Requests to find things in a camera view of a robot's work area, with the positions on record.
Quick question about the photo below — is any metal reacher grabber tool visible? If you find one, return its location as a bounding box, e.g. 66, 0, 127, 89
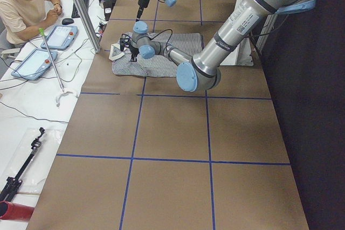
39, 27, 78, 107

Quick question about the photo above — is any seated man beige shirt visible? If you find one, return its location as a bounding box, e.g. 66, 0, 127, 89
1, 0, 63, 45

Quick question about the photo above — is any navy white striped polo shirt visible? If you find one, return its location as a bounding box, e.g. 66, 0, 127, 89
109, 32, 202, 78

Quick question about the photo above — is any black computer mouse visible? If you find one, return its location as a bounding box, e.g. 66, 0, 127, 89
61, 18, 74, 25

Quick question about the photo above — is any near blue teach pendant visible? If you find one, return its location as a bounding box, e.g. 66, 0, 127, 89
11, 48, 52, 80

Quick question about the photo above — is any blue teach pendant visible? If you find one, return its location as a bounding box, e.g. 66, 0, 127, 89
11, 48, 52, 80
45, 25, 78, 50

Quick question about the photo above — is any black tripod stick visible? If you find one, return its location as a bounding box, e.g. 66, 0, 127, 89
0, 127, 46, 203

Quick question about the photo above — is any far blue teach pendant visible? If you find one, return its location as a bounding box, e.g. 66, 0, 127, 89
45, 25, 78, 50

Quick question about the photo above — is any black keyboard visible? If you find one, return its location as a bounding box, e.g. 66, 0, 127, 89
71, 0, 91, 18

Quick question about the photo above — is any black power box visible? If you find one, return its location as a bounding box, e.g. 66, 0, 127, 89
103, 0, 116, 21

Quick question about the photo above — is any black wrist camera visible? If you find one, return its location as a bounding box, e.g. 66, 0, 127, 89
119, 33, 131, 52

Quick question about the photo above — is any red cylinder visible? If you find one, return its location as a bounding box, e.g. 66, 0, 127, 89
1, 201, 35, 221

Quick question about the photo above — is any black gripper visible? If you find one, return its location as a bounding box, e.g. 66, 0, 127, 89
136, 0, 148, 22
128, 43, 138, 62

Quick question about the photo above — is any aluminium frame post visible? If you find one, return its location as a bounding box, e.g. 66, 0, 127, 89
73, 0, 101, 53

